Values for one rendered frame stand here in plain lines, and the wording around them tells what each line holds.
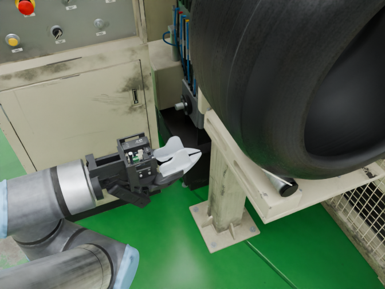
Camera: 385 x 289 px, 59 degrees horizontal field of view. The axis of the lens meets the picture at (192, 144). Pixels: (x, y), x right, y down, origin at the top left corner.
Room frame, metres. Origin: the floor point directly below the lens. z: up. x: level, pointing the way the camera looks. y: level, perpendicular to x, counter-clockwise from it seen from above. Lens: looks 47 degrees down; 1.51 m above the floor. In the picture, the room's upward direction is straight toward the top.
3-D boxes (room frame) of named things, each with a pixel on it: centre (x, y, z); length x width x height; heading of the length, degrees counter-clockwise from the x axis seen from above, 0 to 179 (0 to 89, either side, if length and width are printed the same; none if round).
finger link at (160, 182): (0.39, 0.06, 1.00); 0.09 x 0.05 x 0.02; 113
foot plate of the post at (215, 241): (0.87, -0.16, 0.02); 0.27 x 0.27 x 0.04; 23
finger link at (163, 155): (0.44, 0.03, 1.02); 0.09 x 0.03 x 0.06; 113
